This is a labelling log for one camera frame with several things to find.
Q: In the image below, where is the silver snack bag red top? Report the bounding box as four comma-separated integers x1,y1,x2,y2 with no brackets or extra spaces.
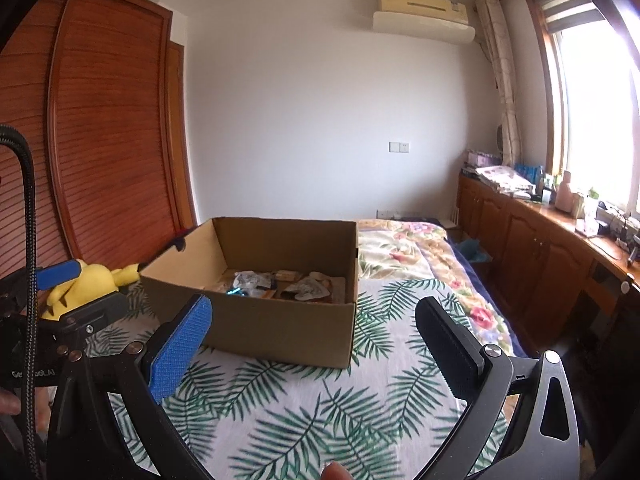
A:
231,271,273,297

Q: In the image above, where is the chicken feet snack packet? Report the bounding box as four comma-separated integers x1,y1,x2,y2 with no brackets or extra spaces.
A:
282,272,333,302

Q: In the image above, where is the clear bag brown grain snack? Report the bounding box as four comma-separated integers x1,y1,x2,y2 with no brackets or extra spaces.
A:
273,270,303,283

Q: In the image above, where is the person's left hand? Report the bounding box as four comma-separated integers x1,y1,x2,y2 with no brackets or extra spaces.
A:
0,389,54,434

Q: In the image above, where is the yellow plush toy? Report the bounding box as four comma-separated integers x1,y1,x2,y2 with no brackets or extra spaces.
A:
41,260,139,321

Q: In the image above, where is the teal foil snack wrapper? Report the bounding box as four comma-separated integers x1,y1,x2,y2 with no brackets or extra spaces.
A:
226,287,247,297

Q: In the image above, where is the wooden sideboard cabinet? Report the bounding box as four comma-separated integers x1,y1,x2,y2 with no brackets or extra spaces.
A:
456,174,639,352

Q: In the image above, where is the wooden louvered wardrobe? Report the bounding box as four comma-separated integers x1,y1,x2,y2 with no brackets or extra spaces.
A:
1,0,195,268

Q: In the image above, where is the brown cardboard box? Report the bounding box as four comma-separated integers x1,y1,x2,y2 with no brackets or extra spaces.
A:
140,217,358,370

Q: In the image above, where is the pink bottle on cabinet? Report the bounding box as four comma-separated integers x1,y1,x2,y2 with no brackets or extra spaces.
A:
554,170,574,214

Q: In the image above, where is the floral quilt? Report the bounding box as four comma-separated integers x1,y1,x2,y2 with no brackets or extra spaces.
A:
357,219,526,356

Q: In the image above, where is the stack of papers on cabinet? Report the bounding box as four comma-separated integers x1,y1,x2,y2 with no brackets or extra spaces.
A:
466,150,535,196

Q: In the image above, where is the beige curtain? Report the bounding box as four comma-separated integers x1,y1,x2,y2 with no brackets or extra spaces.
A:
475,0,522,167

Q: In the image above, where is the black braided cable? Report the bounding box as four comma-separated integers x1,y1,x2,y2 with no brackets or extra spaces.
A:
0,122,44,480

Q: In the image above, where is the white wall switch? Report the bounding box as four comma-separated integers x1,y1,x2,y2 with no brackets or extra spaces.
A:
388,142,410,154

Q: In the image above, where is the wall air conditioner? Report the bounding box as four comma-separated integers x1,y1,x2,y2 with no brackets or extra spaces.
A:
372,0,475,44

